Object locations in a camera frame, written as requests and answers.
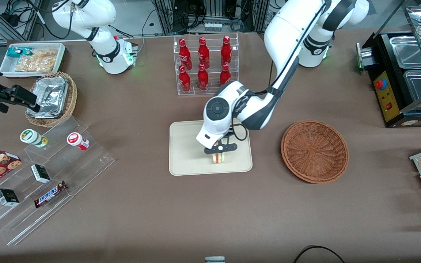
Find small black box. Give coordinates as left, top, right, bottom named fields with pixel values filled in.
left=0, top=188, right=20, bottom=207
left=31, top=164, right=51, bottom=184

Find clear acrylic bottle rack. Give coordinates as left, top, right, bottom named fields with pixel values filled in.
left=173, top=33, right=239, bottom=96

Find clear bag of chips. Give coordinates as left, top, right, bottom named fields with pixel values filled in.
left=15, top=49, right=57, bottom=73

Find white rectangular snack bin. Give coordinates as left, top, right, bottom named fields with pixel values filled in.
left=0, top=42, right=67, bottom=78

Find round brown wicker basket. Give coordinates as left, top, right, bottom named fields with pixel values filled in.
left=281, top=120, right=349, bottom=184

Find Snickers chocolate bar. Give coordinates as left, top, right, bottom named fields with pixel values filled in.
left=34, top=181, right=68, bottom=209

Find red lidded white cup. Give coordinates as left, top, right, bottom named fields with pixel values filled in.
left=67, top=132, right=90, bottom=151

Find black hot dog roller machine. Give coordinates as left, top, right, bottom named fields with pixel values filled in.
left=356, top=5, right=421, bottom=128

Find clear acrylic stepped display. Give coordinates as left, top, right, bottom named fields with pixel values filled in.
left=0, top=115, right=115, bottom=246

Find green lidded white cup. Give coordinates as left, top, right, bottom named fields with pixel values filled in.
left=20, top=129, right=48, bottom=148

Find tan oval wicker basket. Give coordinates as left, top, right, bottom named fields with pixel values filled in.
left=25, top=72, right=78, bottom=128

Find stacked aluminium foil containers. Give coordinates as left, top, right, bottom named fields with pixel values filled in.
left=26, top=76, right=69, bottom=119

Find cream rectangular plastic tray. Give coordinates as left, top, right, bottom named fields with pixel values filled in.
left=169, top=118, right=253, bottom=176

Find black cable loop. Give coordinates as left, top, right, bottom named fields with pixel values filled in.
left=293, top=245, right=346, bottom=263

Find teal snack packet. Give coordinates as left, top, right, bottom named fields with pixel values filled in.
left=7, top=47, right=32, bottom=58

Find aluminium frame rail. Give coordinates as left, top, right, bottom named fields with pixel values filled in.
left=0, top=0, right=45, bottom=41

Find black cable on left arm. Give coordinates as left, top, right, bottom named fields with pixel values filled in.
left=229, top=0, right=328, bottom=142

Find aluminium equipment frame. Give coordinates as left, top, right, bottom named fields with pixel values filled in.
left=154, top=0, right=269, bottom=35

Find red cola bottle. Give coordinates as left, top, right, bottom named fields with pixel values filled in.
left=220, top=35, right=232, bottom=68
left=197, top=63, right=209, bottom=91
left=179, top=65, right=191, bottom=92
left=179, top=38, right=193, bottom=70
left=198, top=37, right=210, bottom=70
left=220, top=64, right=231, bottom=85

